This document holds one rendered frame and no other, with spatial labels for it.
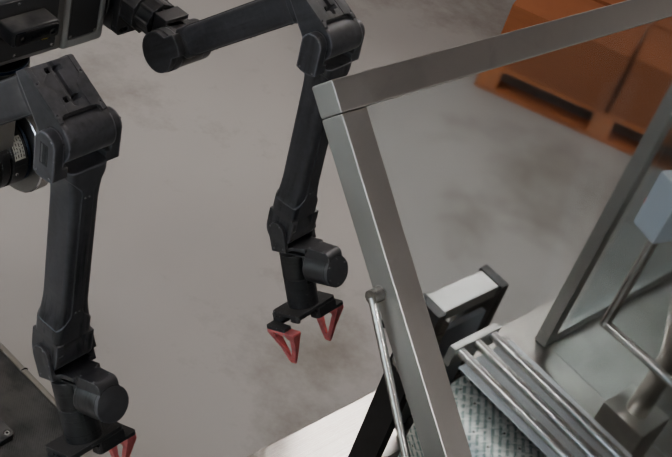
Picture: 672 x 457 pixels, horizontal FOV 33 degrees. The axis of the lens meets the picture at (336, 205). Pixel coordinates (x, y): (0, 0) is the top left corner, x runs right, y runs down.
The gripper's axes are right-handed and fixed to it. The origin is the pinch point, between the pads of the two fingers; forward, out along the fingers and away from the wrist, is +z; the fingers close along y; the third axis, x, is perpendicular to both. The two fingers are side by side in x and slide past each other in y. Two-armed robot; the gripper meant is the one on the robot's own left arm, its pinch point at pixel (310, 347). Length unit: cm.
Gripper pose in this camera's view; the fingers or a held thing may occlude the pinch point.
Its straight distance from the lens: 211.4
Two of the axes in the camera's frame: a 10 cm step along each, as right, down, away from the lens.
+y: 6.5, -3.4, 6.8
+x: -7.5, -1.3, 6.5
